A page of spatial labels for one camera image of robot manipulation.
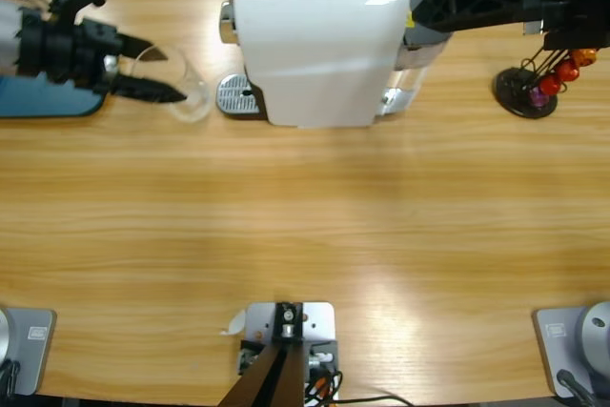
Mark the dark camera post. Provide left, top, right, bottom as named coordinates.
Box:
left=218, top=301, right=306, bottom=407

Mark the black capsule holder with rods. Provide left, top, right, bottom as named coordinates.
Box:
left=493, top=47, right=573, bottom=120

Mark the red coffee capsule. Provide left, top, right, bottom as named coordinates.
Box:
left=555, top=59, right=580, bottom=82
left=538, top=73, right=563, bottom=97

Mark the orange black cable bundle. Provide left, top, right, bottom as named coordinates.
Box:
left=303, top=368, right=344, bottom=403

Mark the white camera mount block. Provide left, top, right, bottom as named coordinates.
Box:
left=231, top=300, right=340, bottom=407

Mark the white paper tag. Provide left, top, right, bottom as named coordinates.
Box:
left=219, top=309, right=248, bottom=336

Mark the teal plastic tray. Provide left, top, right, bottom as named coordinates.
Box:
left=0, top=75, right=107, bottom=120

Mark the clear drinking glass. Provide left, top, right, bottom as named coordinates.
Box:
left=131, top=43, right=211, bottom=125

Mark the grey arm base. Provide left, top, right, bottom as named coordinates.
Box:
left=0, top=307, right=57, bottom=397
left=532, top=300, right=610, bottom=399

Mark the thin black cable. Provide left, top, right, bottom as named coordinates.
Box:
left=333, top=394, right=414, bottom=407

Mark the white capsule coffee machine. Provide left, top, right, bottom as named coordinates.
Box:
left=216, top=0, right=457, bottom=131

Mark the base black cable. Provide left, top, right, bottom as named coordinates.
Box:
left=0, top=358, right=23, bottom=397
left=556, top=368, right=597, bottom=407

